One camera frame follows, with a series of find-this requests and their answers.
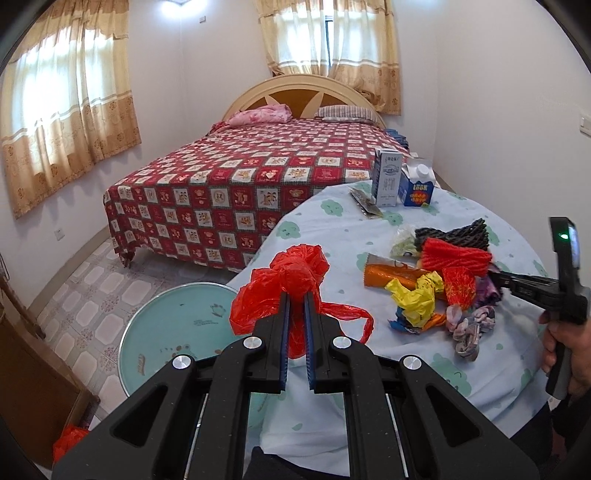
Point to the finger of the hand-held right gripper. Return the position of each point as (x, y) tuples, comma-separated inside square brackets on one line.
[(526, 287)]

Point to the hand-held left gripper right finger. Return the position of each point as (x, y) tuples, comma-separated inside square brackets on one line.
[(309, 341)]

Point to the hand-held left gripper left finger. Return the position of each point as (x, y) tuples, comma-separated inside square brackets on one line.
[(286, 341)]

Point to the purple wrapper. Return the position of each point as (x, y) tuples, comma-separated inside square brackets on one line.
[(489, 290)]

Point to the red plastic bag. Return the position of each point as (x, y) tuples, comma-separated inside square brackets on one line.
[(291, 272)]

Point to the person's right hand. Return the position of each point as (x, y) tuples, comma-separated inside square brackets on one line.
[(550, 341)]

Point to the red printed packet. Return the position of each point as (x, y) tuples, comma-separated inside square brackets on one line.
[(459, 288)]

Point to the grey white tie-dye cloth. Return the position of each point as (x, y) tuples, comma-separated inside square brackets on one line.
[(466, 337)]

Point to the small orange foil wrapper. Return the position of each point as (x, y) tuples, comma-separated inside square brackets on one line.
[(437, 320)]

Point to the orange snack wrapper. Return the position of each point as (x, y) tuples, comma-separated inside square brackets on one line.
[(383, 277)]

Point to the yellow plastic bag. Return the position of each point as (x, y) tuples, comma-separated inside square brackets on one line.
[(415, 300)]

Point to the clear plastic bag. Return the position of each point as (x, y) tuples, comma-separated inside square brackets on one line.
[(404, 242)]

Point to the blue drink carton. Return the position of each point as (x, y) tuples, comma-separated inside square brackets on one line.
[(418, 187)]

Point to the dark foil wrapper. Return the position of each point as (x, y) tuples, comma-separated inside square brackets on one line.
[(367, 203)]

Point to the white milk carton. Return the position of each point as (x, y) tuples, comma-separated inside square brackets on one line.
[(385, 180)]

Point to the stack of blue cloths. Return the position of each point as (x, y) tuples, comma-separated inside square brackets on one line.
[(398, 138)]

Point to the pink pillow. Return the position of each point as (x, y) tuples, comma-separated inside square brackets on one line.
[(258, 115)]

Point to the striped pillow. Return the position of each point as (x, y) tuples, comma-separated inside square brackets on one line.
[(346, 112)]

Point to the small red bag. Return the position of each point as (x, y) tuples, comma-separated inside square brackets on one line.
[(69, 443)]

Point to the wooden bed headboard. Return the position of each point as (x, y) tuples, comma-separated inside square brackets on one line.
[(286, 94)]

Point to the brown cardboard box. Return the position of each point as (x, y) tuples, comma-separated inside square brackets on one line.
[(32, 369)]

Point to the narrow beige window curtain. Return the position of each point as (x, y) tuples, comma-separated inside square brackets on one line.
[(364, 55)]

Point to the wide beige window curtain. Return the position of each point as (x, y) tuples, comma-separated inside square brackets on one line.
[(60, 115)]

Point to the white wall switch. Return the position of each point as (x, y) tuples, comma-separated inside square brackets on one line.
[(585, 125)]

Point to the low wall outlet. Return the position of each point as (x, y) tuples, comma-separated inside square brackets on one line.
[(60, 233)]

